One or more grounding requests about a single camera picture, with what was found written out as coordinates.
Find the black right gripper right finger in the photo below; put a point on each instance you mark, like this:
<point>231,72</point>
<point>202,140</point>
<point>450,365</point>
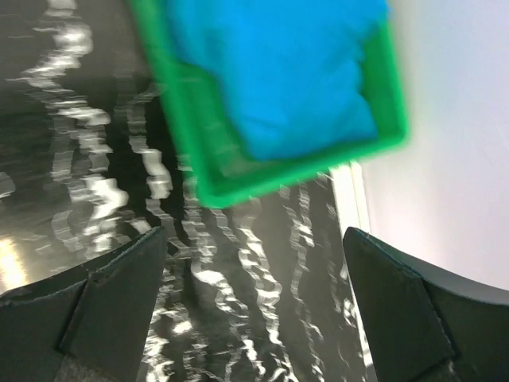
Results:
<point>422,322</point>

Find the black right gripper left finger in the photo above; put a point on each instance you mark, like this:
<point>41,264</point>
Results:
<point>88,323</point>

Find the bright blue t shirt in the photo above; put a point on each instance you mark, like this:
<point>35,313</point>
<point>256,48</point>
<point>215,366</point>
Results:
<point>289,72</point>

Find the green plastic bin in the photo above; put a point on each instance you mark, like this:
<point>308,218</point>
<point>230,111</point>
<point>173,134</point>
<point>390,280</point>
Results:
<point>209,145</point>

